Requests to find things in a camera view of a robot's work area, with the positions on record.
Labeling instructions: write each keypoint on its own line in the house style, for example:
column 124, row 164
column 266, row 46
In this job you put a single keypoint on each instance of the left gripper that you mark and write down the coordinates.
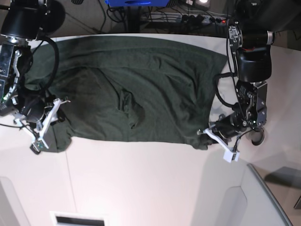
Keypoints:
column 224, row 129

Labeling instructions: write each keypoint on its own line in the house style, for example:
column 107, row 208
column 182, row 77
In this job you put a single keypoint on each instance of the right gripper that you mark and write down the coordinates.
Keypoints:
column 37, row 113

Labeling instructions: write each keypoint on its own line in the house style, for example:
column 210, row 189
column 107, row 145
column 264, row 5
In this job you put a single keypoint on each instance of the dark green t-shirt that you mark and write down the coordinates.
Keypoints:
column 134, row 89

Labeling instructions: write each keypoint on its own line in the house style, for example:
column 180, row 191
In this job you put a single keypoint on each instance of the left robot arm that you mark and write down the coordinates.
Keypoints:
column 249, row 60

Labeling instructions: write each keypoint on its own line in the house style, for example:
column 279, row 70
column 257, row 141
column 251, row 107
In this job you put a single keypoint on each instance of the blue box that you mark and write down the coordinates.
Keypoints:
column 129, row 3

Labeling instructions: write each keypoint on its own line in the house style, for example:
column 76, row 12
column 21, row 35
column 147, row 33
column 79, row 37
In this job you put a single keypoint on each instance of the white power strip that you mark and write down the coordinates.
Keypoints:
column 185, row 18

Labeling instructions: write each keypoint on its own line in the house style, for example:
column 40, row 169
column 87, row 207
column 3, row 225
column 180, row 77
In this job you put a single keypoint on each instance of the grey tape roll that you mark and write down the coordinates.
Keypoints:
column 257, row 137

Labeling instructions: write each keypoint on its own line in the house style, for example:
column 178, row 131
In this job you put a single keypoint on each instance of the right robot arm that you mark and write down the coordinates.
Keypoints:
column 21, row 25

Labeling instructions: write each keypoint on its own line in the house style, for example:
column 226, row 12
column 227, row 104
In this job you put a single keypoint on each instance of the small black clip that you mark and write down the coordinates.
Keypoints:
column 34, row 150

